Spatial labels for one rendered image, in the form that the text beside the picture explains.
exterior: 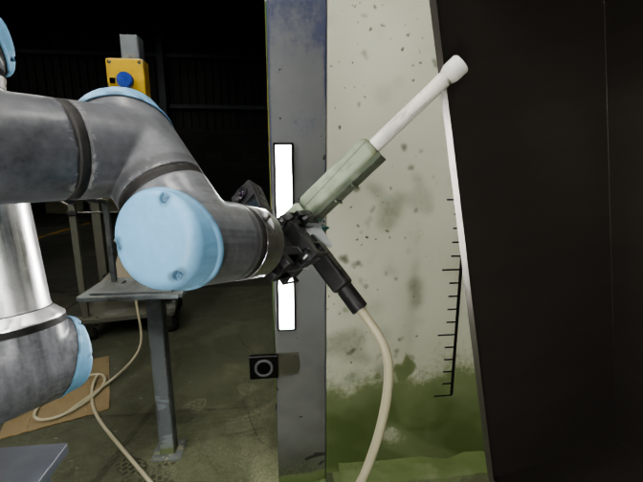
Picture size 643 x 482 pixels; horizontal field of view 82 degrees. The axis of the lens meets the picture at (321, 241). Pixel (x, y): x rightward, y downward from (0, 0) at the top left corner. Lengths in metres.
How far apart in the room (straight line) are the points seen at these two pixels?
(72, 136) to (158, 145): 0.07
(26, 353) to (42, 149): 0.54
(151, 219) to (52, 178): 0.08
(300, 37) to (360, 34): 0.18
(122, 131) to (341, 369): 1.19
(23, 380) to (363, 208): 0.96
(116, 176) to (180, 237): 0.10
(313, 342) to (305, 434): 0.37
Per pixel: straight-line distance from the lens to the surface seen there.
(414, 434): 1.67
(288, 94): 1.24
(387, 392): 0.67
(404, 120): 0.62
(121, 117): 0.41
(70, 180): 0.38
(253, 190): 0.56
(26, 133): 0.36
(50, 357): 0.87
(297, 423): 1.54
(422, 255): 1.35
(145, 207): 0.35
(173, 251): 0.34
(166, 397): 1.77
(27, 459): 1.02
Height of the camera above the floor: 1.20
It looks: 11 degrees down
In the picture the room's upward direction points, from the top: straight up
